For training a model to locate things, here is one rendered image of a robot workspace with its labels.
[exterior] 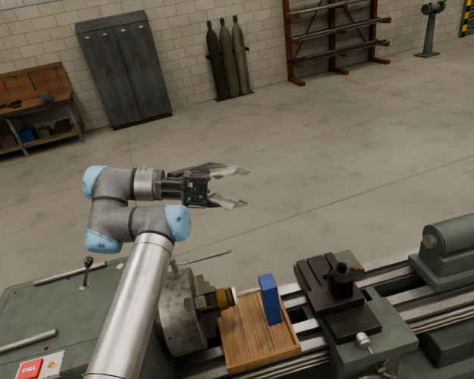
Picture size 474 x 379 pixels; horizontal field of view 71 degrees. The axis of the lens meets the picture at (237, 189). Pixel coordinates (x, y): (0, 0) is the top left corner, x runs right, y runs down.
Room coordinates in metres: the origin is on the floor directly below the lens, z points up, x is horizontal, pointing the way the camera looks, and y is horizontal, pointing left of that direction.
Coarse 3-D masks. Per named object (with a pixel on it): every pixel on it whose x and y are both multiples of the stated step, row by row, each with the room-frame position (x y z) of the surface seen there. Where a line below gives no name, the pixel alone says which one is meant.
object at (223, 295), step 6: (222, 288) 0.95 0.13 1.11; (228, 288) 0.94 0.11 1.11; (210, 294) 0.94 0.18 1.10; (216, 294) 0.91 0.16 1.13; (222, 294) 0.91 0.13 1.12; (228, 294) 0.91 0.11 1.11; (222, 300) 0.89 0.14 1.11; (228, 300) 0.90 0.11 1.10; (234, 300) 0.90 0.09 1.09; (216, 306) 0.89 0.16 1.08; (222, 306) 0.88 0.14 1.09; (228, 306) 0.88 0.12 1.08
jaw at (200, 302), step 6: (186, 300) 0.83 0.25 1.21; (192, 300) 0.83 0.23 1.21; (198, 300) 0.84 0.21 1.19; (204, 300) 0.84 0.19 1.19; (210, 300) 0.86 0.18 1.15; (216, 300) 0.88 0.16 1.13; (186, 306) 0.82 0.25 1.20; (192, 306) 0.82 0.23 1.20; (198, 306) 0.82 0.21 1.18; (204, 306) 0.82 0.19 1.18; (210, 306) 0.86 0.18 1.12
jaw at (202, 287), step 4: (196, 276) 1.04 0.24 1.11; (200, 276) 1.04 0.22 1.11; (196, 280) 1.02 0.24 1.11; (200, 280) 1.01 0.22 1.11; (204, 280) 1.03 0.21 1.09; (196, 284) 1.00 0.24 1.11; (200, 284) 0.99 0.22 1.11; (204, 284) 0.99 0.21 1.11; (208, 284) 0.99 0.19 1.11; (196, 288) 0.98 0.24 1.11; (200, 288) 0.98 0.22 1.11; (204, 288) 0.97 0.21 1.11; (208, 288) 0.97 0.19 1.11; (212, 288) 0.97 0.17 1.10; (196, 292) 0.96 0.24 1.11; (200, 292) 0.96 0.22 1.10; (204, 292) 0.96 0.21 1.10; (208, 292) 0.95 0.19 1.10; (212, 292) 0.95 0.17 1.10; (196, 296) 0.94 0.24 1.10
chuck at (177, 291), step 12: (168, 276) 0.95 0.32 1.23; (192, 276) 1.01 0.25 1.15; (168, 288) 0.88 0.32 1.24; (180, 288) 0.87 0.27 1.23; (192, 288) 0.91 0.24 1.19; (168, 300) 0.84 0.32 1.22; (180, 300) 0.83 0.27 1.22; (180, 312) 0.80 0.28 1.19; (192, 312) 0.80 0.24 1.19; (180, 324) 0.77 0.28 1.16; (192, 324) 0.77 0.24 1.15; (180, 336) 0.75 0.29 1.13; (192, 336) 0.76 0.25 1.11; (204, 336) 0.81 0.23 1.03; (180, 348) 0.75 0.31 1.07; (192, 348) 0.75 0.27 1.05; (204, 348) 0.77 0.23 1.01
